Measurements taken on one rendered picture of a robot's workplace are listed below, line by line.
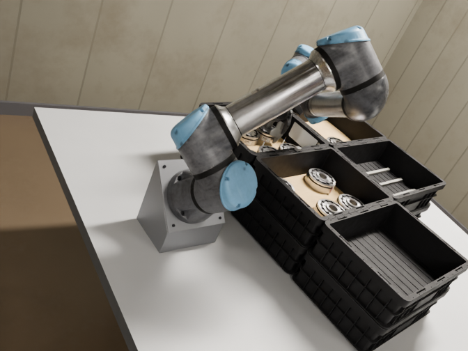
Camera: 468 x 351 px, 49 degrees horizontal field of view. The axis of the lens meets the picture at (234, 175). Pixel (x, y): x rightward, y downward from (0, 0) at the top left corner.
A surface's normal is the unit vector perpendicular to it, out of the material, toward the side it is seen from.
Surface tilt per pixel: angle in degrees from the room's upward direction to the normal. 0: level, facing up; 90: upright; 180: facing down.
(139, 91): 90
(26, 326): 0
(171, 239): 90
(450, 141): 90
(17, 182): 0
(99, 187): 0
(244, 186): 49
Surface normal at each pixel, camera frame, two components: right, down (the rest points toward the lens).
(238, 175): 0.69, -0.05
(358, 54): 0.21, 0.14
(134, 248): 0.36, -0.78
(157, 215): -0.76, 0.07
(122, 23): 0.47, 0.62
